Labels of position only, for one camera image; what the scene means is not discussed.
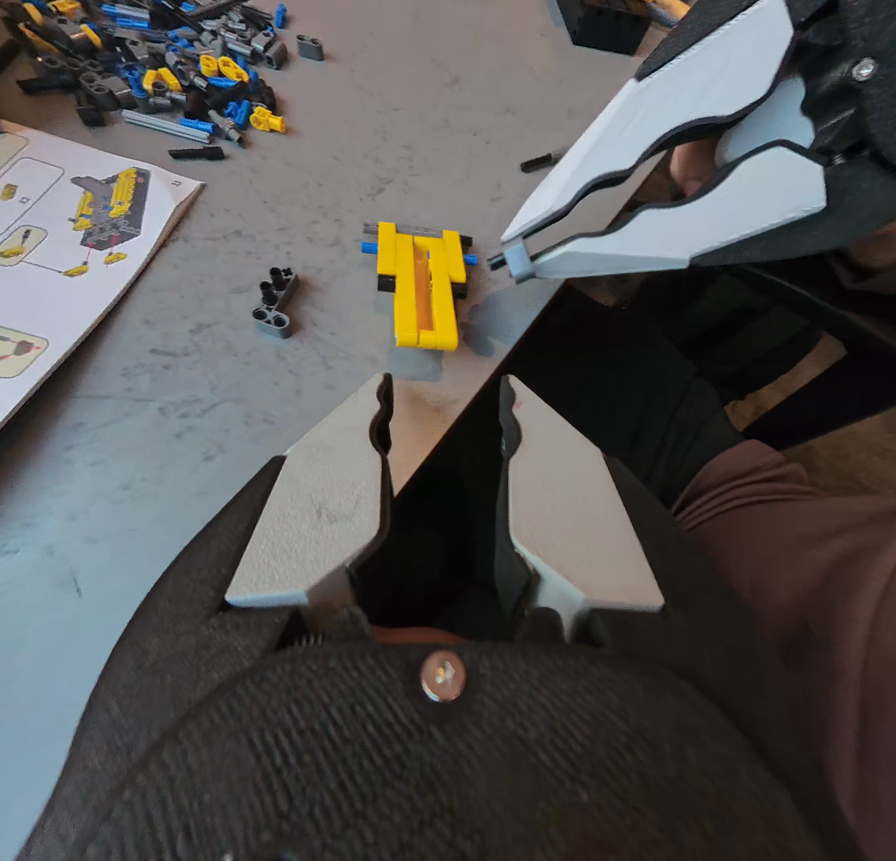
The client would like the yellow beam assembly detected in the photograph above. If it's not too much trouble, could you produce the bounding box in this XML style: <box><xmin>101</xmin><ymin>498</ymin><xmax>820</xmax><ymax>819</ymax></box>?
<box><xmin>362</xmin><ymin>221</ymin><xmax>479</xmax><ymax>351</ymax></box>

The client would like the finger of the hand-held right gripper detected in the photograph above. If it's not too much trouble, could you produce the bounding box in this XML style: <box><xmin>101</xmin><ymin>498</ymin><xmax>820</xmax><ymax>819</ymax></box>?
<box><xmin>499</xmin><ymin>0</ymin><xmax>797</xmax><ymax>246</ymax></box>
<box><xmin>531</xmin><ymin>146</ymin><xmax>829</xmax><ymax>280</ymax></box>

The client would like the person's right hand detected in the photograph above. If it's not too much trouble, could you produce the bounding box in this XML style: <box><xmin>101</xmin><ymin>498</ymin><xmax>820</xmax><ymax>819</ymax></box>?
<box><xmin>668</xmin><ymin>139</ymin><xmax>723</xmax><ymax>196</ymax></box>

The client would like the pile of mixed building pieces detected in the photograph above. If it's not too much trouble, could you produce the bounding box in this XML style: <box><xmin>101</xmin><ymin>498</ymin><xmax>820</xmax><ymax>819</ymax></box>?
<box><xmin>0</xmin><ymin>0</ymin><xmax>324</xmax><ymax>148</ymax></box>

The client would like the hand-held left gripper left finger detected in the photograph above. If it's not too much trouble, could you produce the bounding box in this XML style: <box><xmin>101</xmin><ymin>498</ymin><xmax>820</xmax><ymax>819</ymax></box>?
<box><xmin>224</xmin><ymin>373</ymin><xmax>395</xmax><ymax>609</ymax></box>

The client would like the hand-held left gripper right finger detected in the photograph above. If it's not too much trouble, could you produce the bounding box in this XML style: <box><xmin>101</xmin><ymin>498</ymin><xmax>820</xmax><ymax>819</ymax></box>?
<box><xmin>492</xmin><ymin>375</ymin><xmax>666</xmax><ymax>639</ymax></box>

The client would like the light grey ribbed axle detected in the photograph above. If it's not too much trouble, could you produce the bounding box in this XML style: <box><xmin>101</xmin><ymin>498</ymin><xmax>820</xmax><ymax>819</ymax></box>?
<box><xmin>122</xmin><ymin>109</ymin><xmax>214</xmax><ymax>141</ymax></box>

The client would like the building instruction booklet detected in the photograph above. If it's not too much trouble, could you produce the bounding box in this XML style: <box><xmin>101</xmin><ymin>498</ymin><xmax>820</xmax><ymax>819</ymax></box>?
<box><xmin>0</xmin><ymin>119</ymin><xmax>205</xmax><ymax>428</ymax></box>

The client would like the black block with yellow parts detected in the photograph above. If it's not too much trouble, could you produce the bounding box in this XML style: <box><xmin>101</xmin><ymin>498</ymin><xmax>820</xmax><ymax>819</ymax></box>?
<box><xmin>548</xmin><ymin>0</ymin><xmax>695</xmax><ymax>57</ymax></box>

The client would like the dark grey angled beam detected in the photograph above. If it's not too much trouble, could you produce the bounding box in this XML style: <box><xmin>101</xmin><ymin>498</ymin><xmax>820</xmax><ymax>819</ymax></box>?
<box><xmin>252</xmin><ymin>266</ymin><xmax>301</xmax><ymax>340</ymax></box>

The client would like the light grey angled beam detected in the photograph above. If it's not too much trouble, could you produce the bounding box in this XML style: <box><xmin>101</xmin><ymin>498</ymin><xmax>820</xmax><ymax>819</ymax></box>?
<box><xmin>488</xmin><ymin>238</ymin><xmax>543</xmax><ymax>285</ymax></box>

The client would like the grey desk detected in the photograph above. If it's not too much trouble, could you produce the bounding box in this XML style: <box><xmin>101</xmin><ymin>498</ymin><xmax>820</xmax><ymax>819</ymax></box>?
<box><xmin>0</xmin><ymin>0</ymin><xmax>722</xmax><ymax>841</ymax></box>

